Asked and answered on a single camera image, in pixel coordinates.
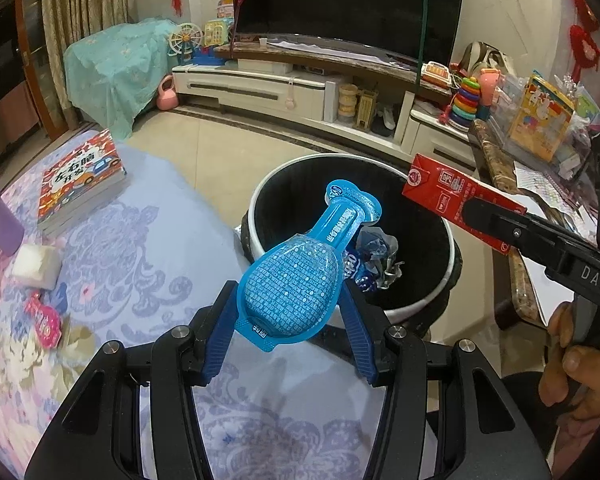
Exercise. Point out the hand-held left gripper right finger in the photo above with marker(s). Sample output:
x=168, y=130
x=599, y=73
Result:
x=362, y=345

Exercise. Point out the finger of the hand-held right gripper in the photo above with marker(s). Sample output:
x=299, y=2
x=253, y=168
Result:
x=510, y=230

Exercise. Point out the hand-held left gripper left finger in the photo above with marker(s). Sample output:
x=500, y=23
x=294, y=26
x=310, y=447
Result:
x=217, y=345

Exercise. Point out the red drink carton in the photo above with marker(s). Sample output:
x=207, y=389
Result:
x=445, y=190

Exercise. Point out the blue blister pack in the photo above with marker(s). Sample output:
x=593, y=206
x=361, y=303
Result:
x=290, y=280

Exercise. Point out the black bin with white rim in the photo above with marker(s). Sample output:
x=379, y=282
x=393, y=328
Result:
x=290, y=200

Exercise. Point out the person's right hand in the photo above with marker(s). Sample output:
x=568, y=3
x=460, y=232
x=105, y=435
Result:
x=560, y=325

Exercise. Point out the white paper sheet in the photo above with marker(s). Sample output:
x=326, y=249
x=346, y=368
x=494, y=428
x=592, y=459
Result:
x=540, y=185

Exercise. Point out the blue and white wrapper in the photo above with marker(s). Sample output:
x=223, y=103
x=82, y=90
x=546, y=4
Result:
x=357, y=272

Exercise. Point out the marble table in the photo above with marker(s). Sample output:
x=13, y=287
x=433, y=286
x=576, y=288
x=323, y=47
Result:
x=490, y=160

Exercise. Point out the crumpled wrappers in bin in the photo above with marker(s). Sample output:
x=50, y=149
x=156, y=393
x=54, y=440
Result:
x=382, y=255

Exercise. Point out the rainbow stacking rings toy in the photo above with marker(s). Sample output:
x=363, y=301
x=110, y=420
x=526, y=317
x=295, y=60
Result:
x=467, y=102

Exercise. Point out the blue floral blanket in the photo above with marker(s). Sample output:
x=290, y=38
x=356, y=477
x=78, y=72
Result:
x=130, y=240

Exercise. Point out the pink toy cup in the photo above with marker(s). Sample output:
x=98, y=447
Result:
x=487, y=92

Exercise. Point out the pair of shoes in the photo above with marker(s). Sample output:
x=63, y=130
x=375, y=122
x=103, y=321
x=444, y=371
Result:
x=386, y=120

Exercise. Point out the pink snack packet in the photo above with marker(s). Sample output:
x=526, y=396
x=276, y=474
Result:
x=45, y=320

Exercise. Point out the wooden tower model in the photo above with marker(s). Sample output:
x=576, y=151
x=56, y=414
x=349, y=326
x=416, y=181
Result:
x=366, y=107

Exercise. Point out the white foam block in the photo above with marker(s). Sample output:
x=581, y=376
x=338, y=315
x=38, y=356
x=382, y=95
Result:
x=35, y=265

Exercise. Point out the yellow stacked containers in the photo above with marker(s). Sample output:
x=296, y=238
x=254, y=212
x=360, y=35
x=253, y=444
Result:
x=348, y=102

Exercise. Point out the stack of children's books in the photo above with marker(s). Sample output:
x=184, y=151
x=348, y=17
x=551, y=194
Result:
x=77, y=175

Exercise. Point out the white flat box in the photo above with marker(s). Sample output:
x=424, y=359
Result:
x=331, y=100

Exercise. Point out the green hoop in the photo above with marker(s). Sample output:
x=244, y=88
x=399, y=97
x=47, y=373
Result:
x=422, y=25

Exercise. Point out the pink kettlebell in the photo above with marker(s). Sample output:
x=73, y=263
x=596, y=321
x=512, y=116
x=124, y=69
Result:
x=169, y=97

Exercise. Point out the purple bottle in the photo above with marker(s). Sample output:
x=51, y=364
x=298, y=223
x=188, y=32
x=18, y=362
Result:
x=0, y=215

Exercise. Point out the white television cabinet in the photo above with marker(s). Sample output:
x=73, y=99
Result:
x=240, y=85

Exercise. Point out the blue toy track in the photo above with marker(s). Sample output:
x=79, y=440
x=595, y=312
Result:
x=210, y=57

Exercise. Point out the black television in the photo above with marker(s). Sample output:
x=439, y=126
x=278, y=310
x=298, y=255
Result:
x=330, y=0

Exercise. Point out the teal cloth cover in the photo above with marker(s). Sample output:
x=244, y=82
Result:
x=110, y=70

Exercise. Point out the ferris wheel toy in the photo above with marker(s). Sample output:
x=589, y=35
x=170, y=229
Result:
x=185, y=40

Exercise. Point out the toy house box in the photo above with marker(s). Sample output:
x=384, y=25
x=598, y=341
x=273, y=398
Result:
x=216, y=34

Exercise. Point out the colourful toy box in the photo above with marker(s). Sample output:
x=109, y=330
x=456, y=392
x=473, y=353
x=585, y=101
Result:
x=225, y=5

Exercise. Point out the pink hoop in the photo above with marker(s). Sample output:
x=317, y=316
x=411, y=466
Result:
x=241, y=5

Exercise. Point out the beige patterned curtain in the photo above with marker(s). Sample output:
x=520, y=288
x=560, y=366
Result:
x=80, y=10

